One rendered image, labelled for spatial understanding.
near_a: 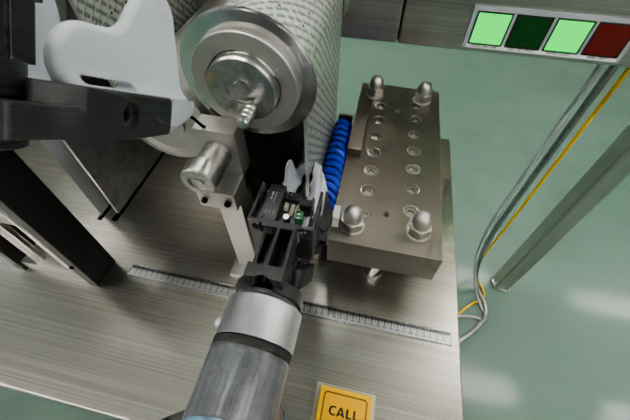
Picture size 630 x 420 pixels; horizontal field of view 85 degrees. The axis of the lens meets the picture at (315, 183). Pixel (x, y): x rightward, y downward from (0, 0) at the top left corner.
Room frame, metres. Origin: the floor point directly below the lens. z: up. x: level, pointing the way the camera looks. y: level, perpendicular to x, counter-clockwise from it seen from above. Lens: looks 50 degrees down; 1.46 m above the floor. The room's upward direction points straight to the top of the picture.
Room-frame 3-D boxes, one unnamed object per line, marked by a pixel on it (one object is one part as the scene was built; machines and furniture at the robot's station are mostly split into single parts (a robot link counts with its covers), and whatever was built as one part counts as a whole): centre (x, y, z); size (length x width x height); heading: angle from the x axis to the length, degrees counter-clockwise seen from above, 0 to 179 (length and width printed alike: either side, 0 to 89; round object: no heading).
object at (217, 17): (0.32, 0.07, 1.25); 0.15 x 0.01 x 0.15; 78
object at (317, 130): (0.43, -0.01, 1.11); 0.23 x 0.01 x 0.18; 168
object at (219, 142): (0.28, 0.11, 1.05); 0.06 x 0.05 x 0.31; 168
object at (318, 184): (0.29, 0.00, 1.11); 0.09 x 0.03 x 0.06; 167
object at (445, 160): (0.43, -0.23, 0.96); 0.10 x 0.03 x 0.11; 168
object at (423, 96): (0.58, -0.22, 1.05); 0.04 x 0.04 x 0.04
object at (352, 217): (0.28, -0.05, 1.05); 0.04 x 0.04 x 0.04
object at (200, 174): (0.25, 0.12, 1.18); 0.04 x 0.02 x 0.04; 78
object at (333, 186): (0.42, -0.04, 1.03); 0.21 x 0.04 x 0.03; 168
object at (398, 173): (0.44, -0.14, 1.00); 0.40 x 0.16 x 0.06; 168
